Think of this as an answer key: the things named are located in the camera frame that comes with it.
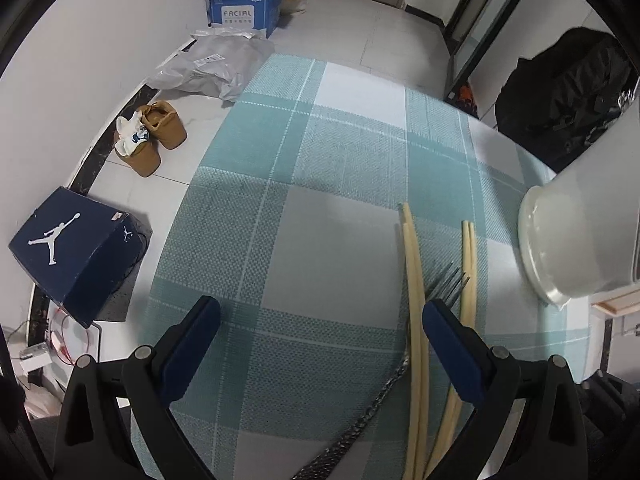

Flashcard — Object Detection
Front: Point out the grey plastic bag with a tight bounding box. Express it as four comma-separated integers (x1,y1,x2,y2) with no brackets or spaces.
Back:
147,29,276,104

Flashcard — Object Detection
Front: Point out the blue cardboard box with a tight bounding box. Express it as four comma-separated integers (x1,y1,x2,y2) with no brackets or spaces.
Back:
198,0,284,39

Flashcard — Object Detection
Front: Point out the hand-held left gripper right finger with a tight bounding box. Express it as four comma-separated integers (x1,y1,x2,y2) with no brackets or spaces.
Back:
423,300,588,480

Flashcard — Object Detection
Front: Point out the black hanging jacket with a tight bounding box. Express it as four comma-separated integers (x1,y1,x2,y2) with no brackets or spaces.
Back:
495,27,638,173

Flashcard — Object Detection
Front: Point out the white grey utensil holder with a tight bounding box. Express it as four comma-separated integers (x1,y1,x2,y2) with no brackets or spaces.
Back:
518,85,640,307

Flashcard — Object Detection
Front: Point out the fork with glittery handle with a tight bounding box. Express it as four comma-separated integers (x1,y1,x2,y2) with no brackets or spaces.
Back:
292,261,471,480

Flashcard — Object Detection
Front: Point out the white sock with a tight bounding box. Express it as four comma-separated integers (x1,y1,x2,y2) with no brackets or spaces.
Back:
114,114,151,156

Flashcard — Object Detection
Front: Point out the brown shoe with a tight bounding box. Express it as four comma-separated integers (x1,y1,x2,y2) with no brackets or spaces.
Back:
137,101,188,150
116,135,162,178

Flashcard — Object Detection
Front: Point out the navy shoe box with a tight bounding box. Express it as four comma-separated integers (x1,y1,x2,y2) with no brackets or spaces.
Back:
8,186,151,329

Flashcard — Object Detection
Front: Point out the teal checked tablecloth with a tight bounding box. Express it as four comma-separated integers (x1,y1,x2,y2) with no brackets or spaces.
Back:
132,52,591,480

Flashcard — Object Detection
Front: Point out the white cabinet with wood trim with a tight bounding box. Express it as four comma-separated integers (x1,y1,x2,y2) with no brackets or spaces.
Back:
589,260,640,376

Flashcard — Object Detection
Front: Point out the white power adapter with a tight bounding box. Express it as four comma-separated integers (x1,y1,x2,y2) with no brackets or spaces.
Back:
20,342,51,373

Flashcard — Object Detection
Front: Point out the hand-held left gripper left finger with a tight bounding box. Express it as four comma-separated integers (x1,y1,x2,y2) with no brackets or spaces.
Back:
52,296,221,480

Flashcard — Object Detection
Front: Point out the red cable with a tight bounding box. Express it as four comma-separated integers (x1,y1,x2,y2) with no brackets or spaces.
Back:
47,305,101,366

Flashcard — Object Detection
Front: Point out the black framed glass door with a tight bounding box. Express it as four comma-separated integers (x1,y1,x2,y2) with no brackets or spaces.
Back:
444,0,546,98

